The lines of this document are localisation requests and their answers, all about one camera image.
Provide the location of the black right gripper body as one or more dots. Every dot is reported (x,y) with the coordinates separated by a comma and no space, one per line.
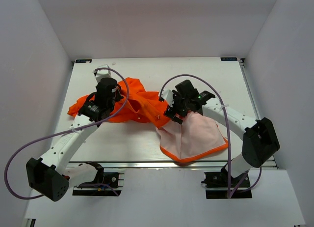
(180,105)

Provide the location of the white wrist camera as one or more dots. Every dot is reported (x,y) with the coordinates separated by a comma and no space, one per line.
(167,96)
(102,72)

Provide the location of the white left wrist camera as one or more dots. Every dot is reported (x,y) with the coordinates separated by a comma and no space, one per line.
(102,72)

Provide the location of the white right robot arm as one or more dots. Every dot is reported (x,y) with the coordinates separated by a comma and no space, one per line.
(259,139)

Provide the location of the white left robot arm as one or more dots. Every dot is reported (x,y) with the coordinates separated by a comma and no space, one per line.
(49,175)

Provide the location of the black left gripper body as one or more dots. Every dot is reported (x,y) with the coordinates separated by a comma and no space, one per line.
(117,97)

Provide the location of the orange jacket with pink lining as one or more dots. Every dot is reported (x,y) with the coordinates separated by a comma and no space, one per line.
(196,138)

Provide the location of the blue table label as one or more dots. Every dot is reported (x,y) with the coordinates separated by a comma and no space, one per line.
(228,59)
(77,61)

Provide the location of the right blue table label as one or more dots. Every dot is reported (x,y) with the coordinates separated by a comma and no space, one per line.
(228,59)

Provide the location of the left blue table label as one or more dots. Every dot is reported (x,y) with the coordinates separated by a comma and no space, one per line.
(77,61)

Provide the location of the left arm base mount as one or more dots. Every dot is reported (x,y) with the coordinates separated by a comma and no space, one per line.
(105,184)

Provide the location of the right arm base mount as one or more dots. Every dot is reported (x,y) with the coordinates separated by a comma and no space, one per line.
(216,187)

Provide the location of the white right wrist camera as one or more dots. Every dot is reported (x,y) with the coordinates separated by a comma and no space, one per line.
(167,96)

